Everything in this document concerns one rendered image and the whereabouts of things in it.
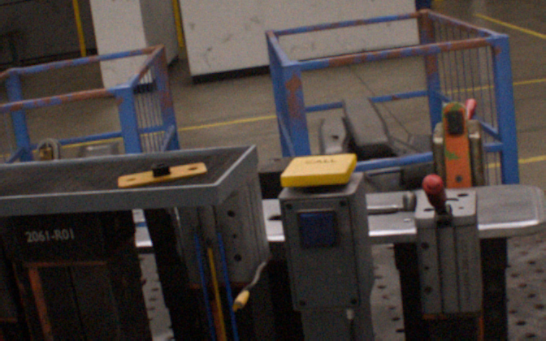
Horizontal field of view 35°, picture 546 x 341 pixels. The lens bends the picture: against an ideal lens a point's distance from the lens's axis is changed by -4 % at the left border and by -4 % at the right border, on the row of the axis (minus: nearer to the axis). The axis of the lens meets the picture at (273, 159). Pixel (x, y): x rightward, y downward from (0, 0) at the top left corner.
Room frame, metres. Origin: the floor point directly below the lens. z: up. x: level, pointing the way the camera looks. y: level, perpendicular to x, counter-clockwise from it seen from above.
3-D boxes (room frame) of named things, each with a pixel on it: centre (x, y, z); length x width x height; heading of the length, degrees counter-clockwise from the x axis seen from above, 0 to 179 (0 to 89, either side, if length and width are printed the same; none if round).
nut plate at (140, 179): (0.81, 0.11, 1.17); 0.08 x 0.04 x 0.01; 98
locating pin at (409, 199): (1.09, -0.17, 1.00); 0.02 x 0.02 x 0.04; 74
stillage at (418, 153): (3.55, -0.46, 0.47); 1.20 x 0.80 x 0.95; 1
